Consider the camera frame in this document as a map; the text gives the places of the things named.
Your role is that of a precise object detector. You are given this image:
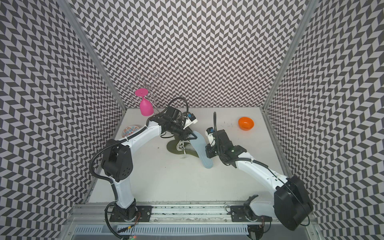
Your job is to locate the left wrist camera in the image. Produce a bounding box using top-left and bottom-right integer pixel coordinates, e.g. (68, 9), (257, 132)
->
(184, 113), (198, 129)

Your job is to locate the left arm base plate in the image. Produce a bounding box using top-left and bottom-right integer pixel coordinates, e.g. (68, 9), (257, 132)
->
(109, 206), (153, 223)

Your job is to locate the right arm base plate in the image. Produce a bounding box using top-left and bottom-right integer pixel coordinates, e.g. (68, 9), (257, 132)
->
(226, 205), (273, 223)

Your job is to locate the wire glass rack stand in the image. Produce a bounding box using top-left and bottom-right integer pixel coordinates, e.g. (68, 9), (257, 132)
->
(125, 74), (167, 115)

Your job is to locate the pink plastic wine glass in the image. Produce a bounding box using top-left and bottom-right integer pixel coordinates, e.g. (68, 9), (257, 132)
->
(135, 88), (154, 117)

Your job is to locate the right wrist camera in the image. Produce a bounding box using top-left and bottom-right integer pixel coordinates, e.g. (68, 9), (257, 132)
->
(206, 127), (215, 147)

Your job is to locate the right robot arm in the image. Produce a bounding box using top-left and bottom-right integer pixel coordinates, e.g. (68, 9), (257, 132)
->
(206, 128), (314, 231)

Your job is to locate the orange bowl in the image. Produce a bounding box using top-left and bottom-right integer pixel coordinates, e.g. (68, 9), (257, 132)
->
(238, 117), (255, 131)

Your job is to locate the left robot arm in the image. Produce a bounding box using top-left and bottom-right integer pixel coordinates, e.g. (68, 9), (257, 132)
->
(89, 107), (198, 221)

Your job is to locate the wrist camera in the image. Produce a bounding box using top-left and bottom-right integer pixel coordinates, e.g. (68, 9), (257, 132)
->
(206, 127), (215, 147)
(184, 113), (198, 129)

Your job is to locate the aluminium mounting rail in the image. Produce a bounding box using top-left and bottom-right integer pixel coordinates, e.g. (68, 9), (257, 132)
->
(67, 202), (319, 226)

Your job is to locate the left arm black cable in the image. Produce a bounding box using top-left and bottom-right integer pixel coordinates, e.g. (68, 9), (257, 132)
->
(104, 201), (136, 240)

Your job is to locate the patterned small plate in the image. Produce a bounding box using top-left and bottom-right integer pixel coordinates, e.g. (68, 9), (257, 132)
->
(122, 125), (140, 138)

